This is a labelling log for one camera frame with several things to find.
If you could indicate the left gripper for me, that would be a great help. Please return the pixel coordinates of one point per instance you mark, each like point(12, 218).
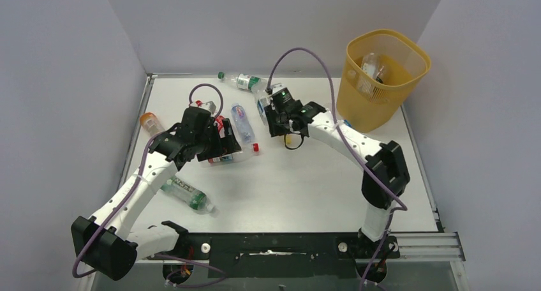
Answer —
point(224, 146)

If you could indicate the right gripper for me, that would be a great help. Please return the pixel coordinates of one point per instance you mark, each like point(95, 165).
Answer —
point(271, 112)

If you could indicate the large clear unlabelled bottle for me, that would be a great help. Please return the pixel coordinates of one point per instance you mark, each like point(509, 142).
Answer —
point(375, 68)

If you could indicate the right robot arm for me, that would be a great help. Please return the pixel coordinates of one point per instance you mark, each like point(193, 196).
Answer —
point(383, 164)

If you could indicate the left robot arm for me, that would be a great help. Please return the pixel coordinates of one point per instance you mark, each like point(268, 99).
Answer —
point(105, 241)

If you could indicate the yellow plastic waste bin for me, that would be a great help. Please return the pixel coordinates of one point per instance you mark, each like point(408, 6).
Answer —
point(408, 64)

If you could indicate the red label bottle lying sideways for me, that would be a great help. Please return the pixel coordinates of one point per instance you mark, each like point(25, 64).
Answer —
point(247, 151)

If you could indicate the white cap blue label bottle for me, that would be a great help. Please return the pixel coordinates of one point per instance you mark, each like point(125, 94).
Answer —
point(262, 101)

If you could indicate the yellow juice bottle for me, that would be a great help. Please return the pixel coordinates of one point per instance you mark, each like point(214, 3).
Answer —
point(288, 140)

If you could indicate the red cap red label bottle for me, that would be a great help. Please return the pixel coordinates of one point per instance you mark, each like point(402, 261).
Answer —
point(218, 121)

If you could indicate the clear blue pink label bottle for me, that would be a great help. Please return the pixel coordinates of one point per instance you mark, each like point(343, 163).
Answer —
point(242, 124)

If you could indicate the green cap bottle at back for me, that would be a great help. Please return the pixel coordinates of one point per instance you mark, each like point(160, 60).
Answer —
point(244, 82)

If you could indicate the green label bottle near front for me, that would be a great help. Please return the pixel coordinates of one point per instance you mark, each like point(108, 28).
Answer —
point(194, 198)

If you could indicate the orange cap bottle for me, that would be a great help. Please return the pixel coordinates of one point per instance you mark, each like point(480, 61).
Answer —
point(151, 124)

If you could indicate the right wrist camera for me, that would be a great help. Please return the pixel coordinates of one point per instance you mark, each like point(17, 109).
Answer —
point(272, 89)

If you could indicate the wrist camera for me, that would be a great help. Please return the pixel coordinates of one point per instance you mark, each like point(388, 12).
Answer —
point(272, 89)
point(209, 106)

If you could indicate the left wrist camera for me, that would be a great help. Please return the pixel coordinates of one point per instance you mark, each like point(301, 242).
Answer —
point(209, 106)

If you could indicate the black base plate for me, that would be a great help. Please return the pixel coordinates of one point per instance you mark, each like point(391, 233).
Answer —
point(285, 255)

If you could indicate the aluminium frame rail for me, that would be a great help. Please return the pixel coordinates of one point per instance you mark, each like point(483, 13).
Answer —
point(428, 261)

